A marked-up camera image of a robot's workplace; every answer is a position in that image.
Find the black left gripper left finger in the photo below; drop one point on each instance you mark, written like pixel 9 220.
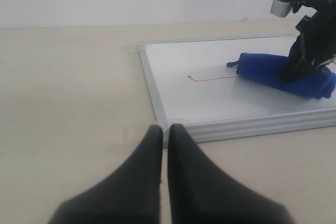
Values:
pixel 131 194

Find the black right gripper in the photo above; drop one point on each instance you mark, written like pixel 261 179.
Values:
pixel 315 46

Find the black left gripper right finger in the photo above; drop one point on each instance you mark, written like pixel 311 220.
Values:
pixel 200 192

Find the white board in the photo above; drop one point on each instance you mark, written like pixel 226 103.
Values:
pixel 189 84

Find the blue cloth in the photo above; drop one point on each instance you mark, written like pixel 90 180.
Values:
pixel 276 72

